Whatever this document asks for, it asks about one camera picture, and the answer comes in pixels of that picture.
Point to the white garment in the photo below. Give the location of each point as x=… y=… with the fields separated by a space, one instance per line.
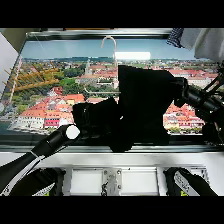
x=206 y=41

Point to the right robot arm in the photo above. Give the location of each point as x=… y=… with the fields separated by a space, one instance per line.
x=203 y=103

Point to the white clothes hanger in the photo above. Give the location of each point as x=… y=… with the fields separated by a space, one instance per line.
x=113 y=50

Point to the checked garment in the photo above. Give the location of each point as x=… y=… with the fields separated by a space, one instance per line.
x=174 y=36

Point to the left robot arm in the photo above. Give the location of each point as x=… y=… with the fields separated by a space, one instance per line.
x=50 y=143

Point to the black garment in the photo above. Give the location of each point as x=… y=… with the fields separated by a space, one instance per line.
x=143 y=100

